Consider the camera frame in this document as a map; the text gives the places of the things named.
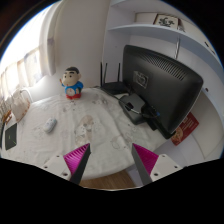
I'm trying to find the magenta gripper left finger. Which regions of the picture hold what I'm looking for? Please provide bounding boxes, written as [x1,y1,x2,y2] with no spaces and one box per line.
[42,142,92,185]

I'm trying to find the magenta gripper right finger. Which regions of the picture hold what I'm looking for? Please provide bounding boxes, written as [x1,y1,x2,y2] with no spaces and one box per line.
[131,143,183,186]

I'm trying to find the white patterned tablecloth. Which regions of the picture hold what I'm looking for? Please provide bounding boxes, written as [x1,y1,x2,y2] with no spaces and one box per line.
[0,88,165,179]

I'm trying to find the red booklet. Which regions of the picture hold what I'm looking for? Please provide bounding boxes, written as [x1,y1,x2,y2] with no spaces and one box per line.
[171,113,199,146]

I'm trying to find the grey flat box device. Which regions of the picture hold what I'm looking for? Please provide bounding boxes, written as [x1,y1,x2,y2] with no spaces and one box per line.
[119,93,146,125]

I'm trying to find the black computer monitor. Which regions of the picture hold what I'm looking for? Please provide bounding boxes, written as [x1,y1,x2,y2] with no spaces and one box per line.
[122,45,203,139]

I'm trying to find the black tablet device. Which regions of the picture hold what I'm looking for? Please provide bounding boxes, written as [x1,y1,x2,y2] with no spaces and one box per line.
[5,124,17,150]

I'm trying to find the black wifi router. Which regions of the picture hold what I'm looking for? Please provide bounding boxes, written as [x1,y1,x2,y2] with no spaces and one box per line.
[100,63,128,95]

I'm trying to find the cartoon boy figurine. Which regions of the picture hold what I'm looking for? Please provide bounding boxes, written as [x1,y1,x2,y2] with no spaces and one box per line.
[60,67,83,100]

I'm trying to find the framed picture on shelf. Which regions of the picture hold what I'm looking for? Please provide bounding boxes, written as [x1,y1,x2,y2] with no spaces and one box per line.
[154,14,178,29]

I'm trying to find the black cable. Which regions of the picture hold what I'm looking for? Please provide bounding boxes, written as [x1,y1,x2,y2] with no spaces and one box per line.
[113,94,161,120]

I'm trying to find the white bag with handles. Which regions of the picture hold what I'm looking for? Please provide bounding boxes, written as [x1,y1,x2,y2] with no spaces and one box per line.
[11,89,31,122]

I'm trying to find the white wall shelf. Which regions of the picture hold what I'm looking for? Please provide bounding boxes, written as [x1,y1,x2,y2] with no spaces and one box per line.
[107,0,222,67]

